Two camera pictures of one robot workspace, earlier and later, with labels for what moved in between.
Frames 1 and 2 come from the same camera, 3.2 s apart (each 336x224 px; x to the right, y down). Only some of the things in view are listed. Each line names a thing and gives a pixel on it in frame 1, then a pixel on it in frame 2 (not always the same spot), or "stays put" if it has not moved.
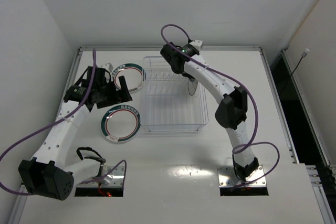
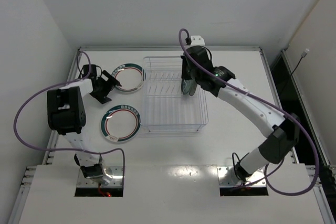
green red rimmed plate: [135, 75] stays put
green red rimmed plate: [121, 123] stays put
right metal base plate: [228, 178] stays put
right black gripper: [189, 75] → [189, 73]
